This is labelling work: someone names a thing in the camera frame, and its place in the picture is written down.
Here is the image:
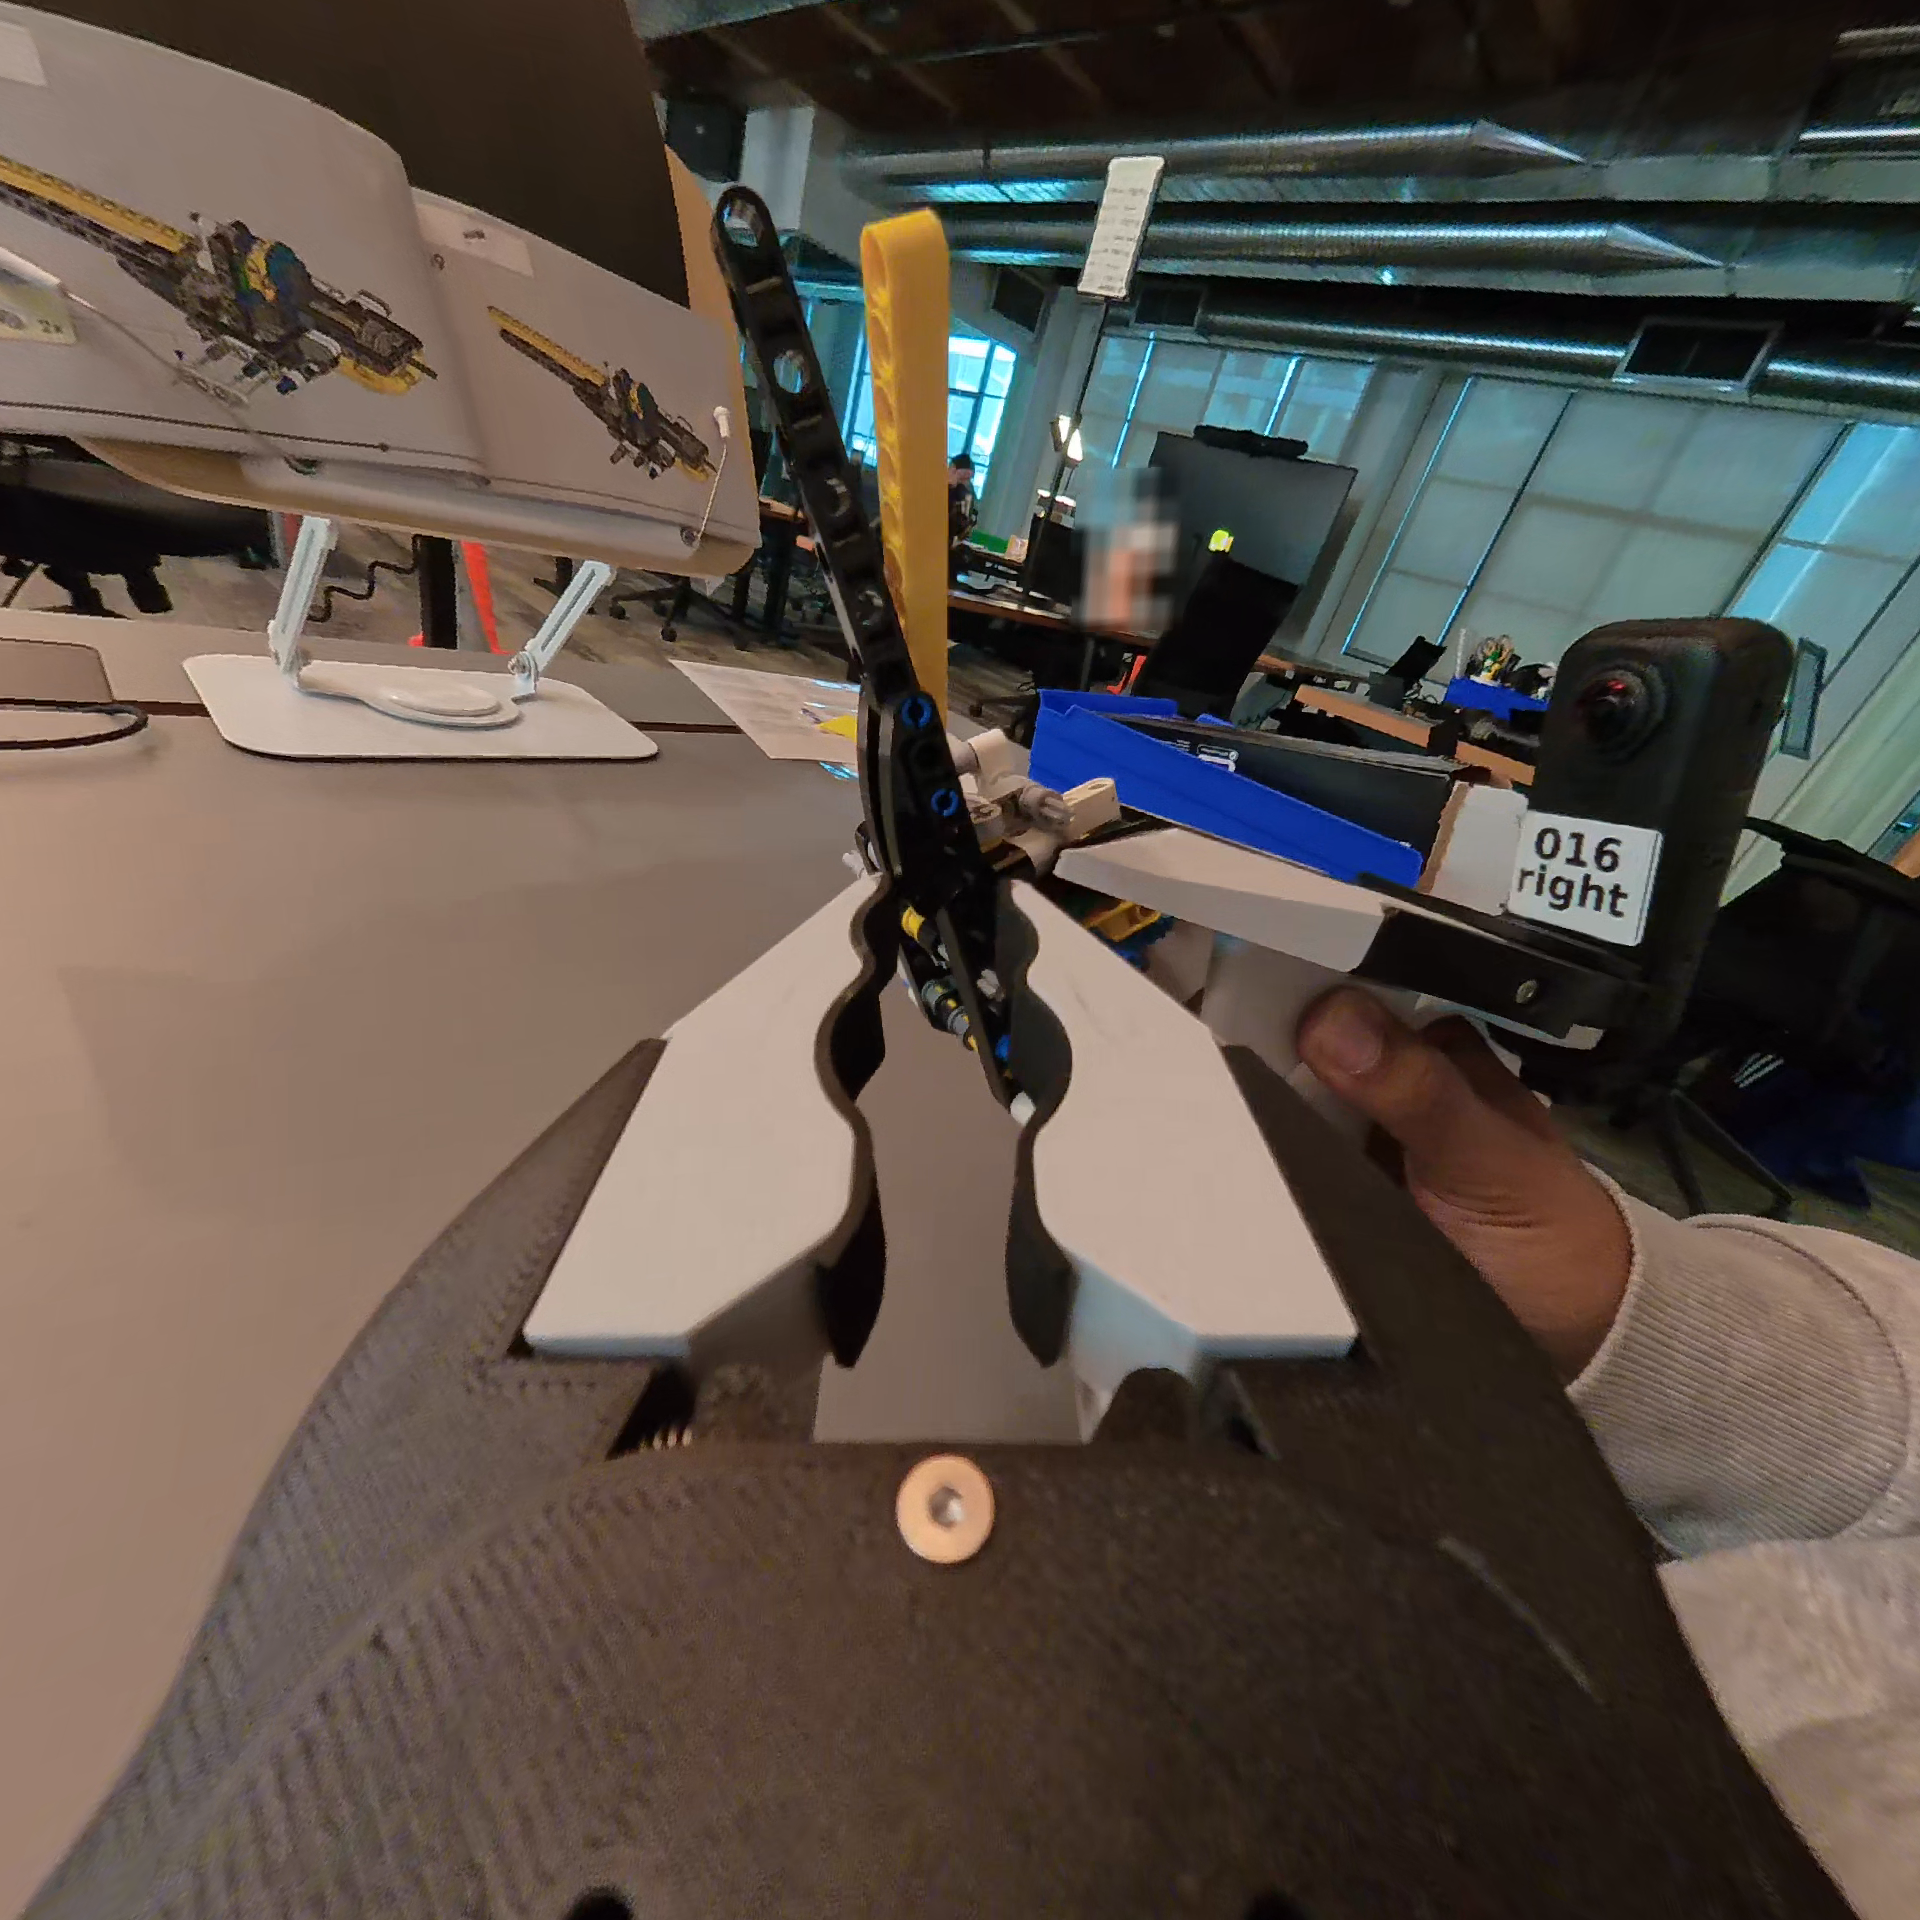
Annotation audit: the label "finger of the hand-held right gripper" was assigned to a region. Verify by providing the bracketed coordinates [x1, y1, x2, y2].
[1199, 931, 1384, 1082]
[1053, 826, 1399, 934]

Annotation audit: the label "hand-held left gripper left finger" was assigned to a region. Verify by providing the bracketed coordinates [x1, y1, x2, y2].
[524, 879, 894, 1371]

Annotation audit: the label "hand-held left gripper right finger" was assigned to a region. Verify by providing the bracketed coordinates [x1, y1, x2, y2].
[996, 879, 1361, 1424]

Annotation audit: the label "black yellow lego crane model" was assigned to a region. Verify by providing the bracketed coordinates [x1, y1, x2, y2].
[711, 186, 1128, 1120]

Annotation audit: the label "person's right forearm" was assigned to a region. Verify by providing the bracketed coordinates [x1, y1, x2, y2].
[1563, 1161, 1920, 1920]

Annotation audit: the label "person's right hand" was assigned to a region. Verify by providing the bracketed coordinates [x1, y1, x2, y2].
[1295, 987, 1636, 1384]

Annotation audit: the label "blue plastic bin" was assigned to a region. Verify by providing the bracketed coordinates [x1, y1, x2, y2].
[1029, 687, 1426, 890]

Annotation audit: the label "black office chair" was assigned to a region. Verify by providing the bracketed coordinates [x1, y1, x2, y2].
[1612, 817, 1920, 1220]

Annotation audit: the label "small black monitor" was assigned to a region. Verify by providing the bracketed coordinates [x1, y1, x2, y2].
[1146, 555, 1301, 716]

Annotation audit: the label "large black monitor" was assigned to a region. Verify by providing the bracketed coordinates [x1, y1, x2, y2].
[1146, 430, 1359, 664]

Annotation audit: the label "white paper sheets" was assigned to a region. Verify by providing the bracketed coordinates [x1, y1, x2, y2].
[666, 657, 873, 762]

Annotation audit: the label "white book stand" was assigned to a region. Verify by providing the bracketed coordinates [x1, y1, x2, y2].
[178, 511, 664, 762]

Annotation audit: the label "white light panel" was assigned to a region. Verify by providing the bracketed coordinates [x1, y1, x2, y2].
[1079, 152, 1165, 301]

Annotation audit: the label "open instruction booklet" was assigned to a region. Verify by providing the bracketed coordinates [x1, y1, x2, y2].
[0, 0, 761, 575]

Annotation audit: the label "black cable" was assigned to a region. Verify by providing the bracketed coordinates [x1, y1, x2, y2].
[0, 696, 152, 750]

